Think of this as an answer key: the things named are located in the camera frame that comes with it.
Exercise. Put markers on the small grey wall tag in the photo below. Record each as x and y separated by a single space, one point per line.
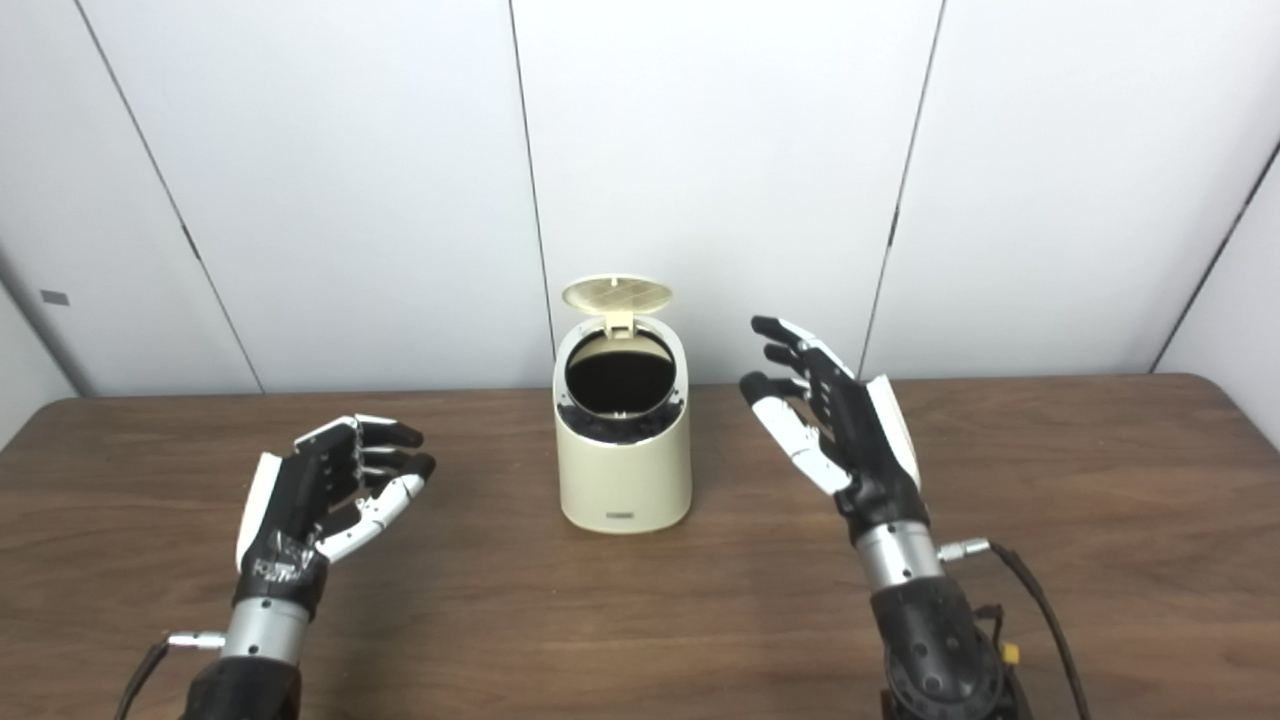
55 298

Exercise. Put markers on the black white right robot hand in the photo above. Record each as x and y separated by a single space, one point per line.
865 440

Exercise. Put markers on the cream-colored bin body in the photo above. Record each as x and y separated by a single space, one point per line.
625 475

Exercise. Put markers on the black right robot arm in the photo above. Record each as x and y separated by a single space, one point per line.
930 640

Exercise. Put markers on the cream round bin lid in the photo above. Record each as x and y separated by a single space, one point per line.
616 292

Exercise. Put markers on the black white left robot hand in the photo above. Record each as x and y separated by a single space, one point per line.
295 500

